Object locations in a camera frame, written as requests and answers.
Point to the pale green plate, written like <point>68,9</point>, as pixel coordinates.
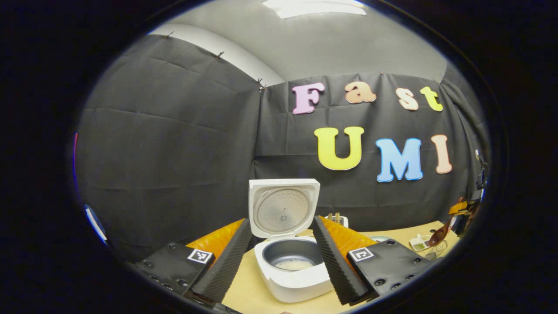
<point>381,238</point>

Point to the ceiling light panel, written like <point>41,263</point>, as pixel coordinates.
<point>314,8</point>

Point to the white divided grain dish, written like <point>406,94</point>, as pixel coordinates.
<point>419,243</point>

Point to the brown wooden spoon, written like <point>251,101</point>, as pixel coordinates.
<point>436,237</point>

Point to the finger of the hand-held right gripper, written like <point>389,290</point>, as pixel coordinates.
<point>458,207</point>

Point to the white rice cooker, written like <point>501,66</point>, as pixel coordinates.
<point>287,285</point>

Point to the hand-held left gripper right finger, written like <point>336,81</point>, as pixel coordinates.
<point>338,266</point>

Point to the white toaster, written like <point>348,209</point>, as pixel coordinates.
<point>344,221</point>

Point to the white rice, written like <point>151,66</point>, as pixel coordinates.
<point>294,264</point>

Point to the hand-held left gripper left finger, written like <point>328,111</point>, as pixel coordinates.
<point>226,266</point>

